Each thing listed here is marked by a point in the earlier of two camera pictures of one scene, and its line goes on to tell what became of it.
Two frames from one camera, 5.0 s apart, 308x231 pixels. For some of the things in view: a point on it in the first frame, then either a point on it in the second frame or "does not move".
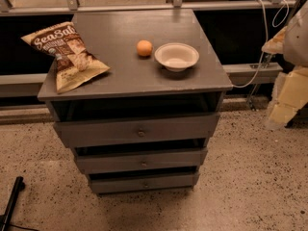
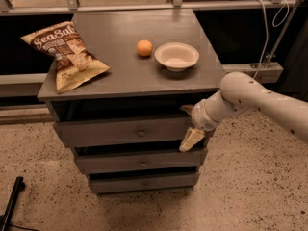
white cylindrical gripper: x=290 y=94 → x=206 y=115
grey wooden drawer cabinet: x=140 y=128 does not move
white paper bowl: x=176 y=57 does not move
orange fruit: x=144 y=47 does not move
